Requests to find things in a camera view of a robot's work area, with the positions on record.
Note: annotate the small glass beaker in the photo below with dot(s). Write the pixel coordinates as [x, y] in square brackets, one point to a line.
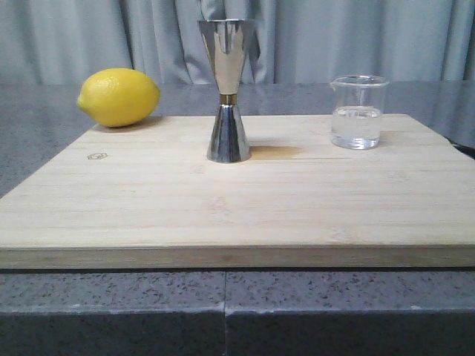
[359, 105]

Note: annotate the steel double jigger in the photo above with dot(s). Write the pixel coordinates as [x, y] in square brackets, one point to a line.
[227, 42]

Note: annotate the grey curtain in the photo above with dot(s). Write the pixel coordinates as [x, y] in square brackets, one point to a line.
[64, 42]

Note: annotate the wooden cutting board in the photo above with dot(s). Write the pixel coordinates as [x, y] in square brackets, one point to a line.
[147, 197]

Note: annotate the yellow lemon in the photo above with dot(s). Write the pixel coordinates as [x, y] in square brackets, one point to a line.
[117, 97]

